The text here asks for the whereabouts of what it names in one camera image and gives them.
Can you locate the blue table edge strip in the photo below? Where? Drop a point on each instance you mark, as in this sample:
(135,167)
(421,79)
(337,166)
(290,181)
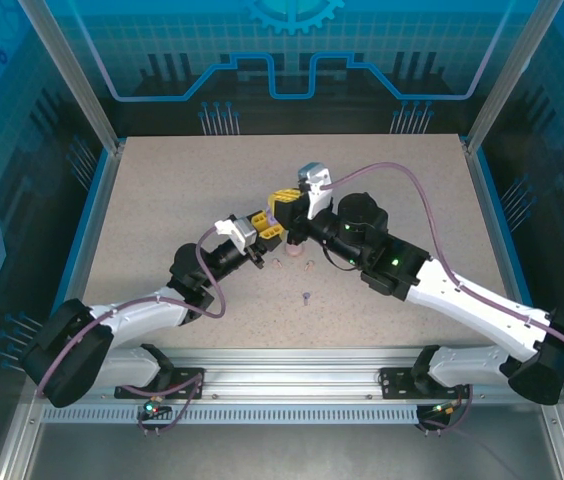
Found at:
(494,200)
(88,200)

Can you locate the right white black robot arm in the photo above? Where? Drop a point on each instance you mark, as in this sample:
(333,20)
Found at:
(472,305)

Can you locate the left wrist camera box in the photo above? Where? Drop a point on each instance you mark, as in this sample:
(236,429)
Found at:
(234,232)

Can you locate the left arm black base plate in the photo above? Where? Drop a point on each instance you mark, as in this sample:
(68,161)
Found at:
(162,394)

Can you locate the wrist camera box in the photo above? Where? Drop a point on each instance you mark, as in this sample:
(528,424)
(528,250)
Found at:
(234,232)
(318,185)

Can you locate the grey metal panel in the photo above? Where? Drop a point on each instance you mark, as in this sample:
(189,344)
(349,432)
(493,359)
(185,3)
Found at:
(287,455)

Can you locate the aluminium mounting rail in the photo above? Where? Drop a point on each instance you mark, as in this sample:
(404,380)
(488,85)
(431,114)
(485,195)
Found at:
(287,375)

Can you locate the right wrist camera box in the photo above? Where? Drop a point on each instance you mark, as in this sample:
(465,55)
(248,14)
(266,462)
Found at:
(318,185)

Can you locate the small LED circuit board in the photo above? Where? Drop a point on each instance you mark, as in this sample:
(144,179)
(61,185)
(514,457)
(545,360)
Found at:
(151,407)
(443,410)

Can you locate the purple earbud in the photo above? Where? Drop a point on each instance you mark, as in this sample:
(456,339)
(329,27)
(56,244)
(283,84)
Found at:
(306,297)

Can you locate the pink earbud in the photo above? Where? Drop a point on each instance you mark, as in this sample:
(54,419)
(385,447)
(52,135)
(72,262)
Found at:
(276,261)
(309,264)

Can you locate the pink round charging case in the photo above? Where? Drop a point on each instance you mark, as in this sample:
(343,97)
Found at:
(294,250)

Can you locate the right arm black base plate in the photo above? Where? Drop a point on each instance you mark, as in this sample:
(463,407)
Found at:
(394,385)

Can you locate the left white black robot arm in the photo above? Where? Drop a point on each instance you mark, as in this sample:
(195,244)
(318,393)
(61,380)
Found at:
(137,312)

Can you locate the aluminium frame post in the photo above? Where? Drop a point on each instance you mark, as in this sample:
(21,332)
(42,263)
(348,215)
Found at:
(80,85)
(506,85)

